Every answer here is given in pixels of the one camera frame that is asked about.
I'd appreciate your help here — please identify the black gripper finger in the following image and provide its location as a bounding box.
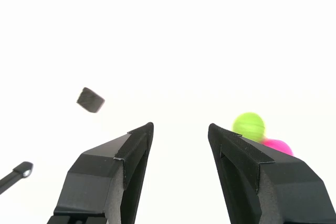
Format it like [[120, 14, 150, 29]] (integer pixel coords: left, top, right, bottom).
[[207, 123, 336, 224], [45, 122, 155, 224]]

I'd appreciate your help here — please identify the small black box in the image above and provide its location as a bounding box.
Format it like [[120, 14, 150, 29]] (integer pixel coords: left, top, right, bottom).
[[76, 87, 106, 114]]

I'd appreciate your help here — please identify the pink ball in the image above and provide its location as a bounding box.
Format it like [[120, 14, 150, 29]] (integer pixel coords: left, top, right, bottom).
[[260, 137, 294, 157]]

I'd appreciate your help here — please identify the green ball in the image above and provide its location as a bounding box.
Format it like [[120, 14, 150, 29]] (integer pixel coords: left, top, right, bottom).
[[232, 112, 267, 142]]

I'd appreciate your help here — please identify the black rod tip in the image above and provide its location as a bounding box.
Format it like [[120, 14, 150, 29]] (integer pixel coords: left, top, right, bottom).
[[0, 161, 34, 195]]

